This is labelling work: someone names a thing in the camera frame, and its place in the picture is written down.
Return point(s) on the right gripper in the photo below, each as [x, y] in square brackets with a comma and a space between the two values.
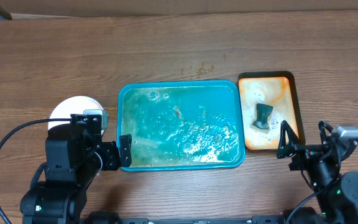
[304, 155]

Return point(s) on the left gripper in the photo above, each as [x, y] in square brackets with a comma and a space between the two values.
[112, 160]

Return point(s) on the green yellow sponge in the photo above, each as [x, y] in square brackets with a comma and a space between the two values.
[263, 112]

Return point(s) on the white plate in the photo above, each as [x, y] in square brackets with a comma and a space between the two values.
[70, 109]

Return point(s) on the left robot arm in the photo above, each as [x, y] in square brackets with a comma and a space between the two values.
[76, 154]

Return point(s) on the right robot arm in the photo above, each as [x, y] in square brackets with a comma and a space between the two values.
[335, 195]

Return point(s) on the teal plastic tray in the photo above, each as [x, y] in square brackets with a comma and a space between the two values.
[182, 125]

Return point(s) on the black tray with orange liner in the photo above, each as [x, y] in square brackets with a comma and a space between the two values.
[276, 89]

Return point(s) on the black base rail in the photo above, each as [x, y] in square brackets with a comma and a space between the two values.
[115, 219]

